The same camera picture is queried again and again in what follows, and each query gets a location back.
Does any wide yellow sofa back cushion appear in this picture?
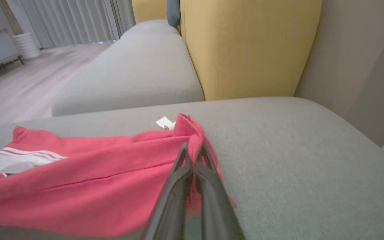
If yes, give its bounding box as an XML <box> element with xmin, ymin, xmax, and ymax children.
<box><xmin>180</xmin><ymin>0</ymin><xmax>323</xmax><ymax>101</ymax></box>

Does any white ribbed plant pot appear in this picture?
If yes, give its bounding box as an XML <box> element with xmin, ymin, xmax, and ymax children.
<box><xmin>12</xmin><ymin>32</ymin><xmax>41</xmax><ymax>60</ymax></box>

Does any teal throw pillow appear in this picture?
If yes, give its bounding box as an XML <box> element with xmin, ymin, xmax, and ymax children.
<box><xmin>166</xmin><ymin>0</ymin><xmax>181</xmax><ymax>28</ymax></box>

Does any grey pleated curtain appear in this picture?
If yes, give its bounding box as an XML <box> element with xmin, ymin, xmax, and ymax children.
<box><xmin>6</xmin><ymin>0</ymin><xmax>136</xmax><ymax>49</ymax></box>

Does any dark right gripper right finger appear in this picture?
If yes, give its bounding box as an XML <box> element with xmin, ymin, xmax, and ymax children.
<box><xmin>195</xmin><ymin>143</ymin><xmax>246</xmax><ymax>240</ymax></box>

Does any narrow yellow sofa back cushion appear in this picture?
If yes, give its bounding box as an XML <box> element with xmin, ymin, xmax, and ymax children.
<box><xmin>132</xmin><ymin>0</ymin><xmax>168</xmax><ymax>24</ymax></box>

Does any brown plant trunk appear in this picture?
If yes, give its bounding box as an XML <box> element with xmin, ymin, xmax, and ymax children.
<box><xmin>0</xmin><ymin>0</ymin><xmax>23</xmax><ymax>36</ymax></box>

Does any red shirt with white panels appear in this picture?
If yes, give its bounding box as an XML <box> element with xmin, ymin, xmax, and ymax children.
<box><xmin>0</xmin><ymin>113</ymin><xmax>236</xmax><ymax>238</ymax></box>

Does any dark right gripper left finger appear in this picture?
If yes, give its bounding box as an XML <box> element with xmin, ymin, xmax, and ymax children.
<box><xmin>141</xmin><ymin>142</ymin><xmax>193</xmax><ymax>240</ymax></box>

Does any large grey sofa seat cushion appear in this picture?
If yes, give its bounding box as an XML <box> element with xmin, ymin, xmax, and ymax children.
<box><xmin>0</xmin><ymin>97</ymin><xmax>384</xmax><ymax>240</ymax></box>

